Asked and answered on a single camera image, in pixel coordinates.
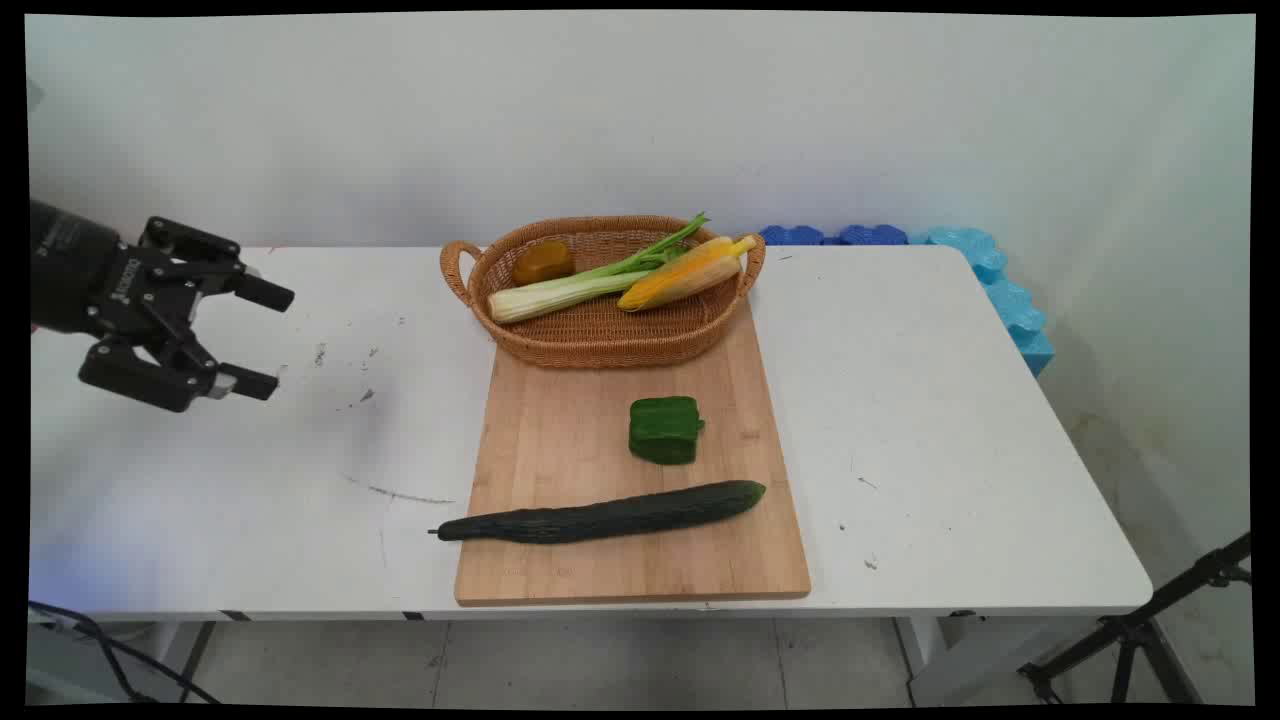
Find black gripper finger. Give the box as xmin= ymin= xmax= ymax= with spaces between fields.
xmin=138 ymin=215 xmax=296 ymax=314
xmin=78 ymin=320 xmax=282 ymax=414

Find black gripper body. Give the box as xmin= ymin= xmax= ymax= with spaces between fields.
xmin=30 ymin=198 xmax=191 ymax=346

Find brown potato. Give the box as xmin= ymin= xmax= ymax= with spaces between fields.
xmin=512 ymin=240 xmax=577 ymax=287

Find black table leg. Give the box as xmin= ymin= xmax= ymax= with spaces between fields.
xmin=178 ymin=620 xmax=218 ymax=701

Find pale green celery stalk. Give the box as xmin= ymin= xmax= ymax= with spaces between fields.
xmin=487 ymin=212 xmax=711 ymax=325

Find bamboo cutting board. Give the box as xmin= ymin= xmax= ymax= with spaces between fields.
xmin=454 ymin=300 xmax=812 ymax=608

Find woven wicker basket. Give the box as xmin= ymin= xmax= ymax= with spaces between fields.
xmin=440 ymin=214 xmax=767 ymax=369

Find long dark green cucumber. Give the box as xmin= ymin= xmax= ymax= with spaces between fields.
xmin=428 ymin=480 xmax=768 ymax=546

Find yellow corn cob with husk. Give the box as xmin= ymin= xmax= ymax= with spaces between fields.
xmin=617 ymin=235 xmax=758 ymax=313

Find green bell pepper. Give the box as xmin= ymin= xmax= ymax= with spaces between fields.
xmin=628 ymin=396 xmax=706 ymax=467

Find dark blue foam mat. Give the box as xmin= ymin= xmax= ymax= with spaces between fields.
xmin=757 ymin=224 xmax=909 ymax=247

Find light blue foam mat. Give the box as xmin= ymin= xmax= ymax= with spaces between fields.
xmin=908 ymin=227 xmax=1056 ymax=378

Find white table leg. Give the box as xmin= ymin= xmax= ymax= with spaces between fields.
xmin=893 ymin=615 xmax=1001 ymax=706

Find black tripod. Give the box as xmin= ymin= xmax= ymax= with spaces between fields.
xmin=1018 ymin=532 xmax=1254 ymax=706

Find black cable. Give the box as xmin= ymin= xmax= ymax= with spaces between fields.
xmin=28 ymin=600 xmax=221 ymax=706

